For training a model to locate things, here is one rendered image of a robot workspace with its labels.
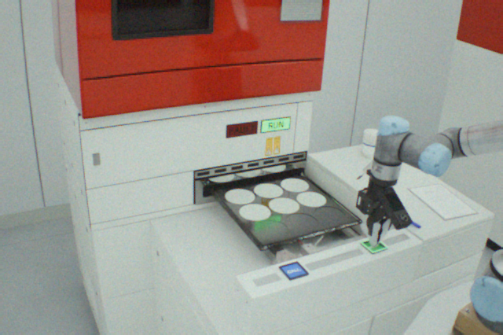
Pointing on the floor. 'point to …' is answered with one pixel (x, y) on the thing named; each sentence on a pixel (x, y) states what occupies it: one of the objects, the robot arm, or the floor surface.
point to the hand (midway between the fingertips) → (376, 244)
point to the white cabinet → (176, 322)
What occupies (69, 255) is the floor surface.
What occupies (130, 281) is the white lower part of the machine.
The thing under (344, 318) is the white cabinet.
